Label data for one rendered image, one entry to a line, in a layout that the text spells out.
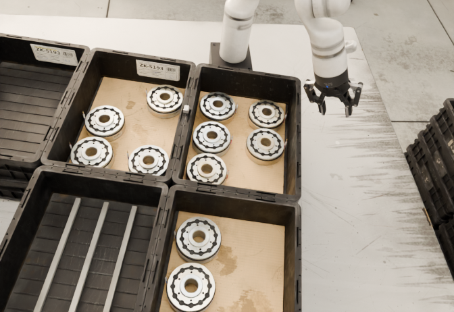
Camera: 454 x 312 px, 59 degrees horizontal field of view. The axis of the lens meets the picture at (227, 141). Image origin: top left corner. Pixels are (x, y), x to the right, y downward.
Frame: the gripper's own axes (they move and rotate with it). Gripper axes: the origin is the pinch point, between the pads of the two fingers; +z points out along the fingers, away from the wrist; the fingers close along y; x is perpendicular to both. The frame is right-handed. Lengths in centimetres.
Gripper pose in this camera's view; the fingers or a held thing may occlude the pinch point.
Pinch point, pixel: (335, 109)
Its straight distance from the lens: 104.2
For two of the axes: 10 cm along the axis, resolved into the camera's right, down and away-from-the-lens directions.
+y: 8.8, 1.3, -4.6
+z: 2.8, 6.4, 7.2
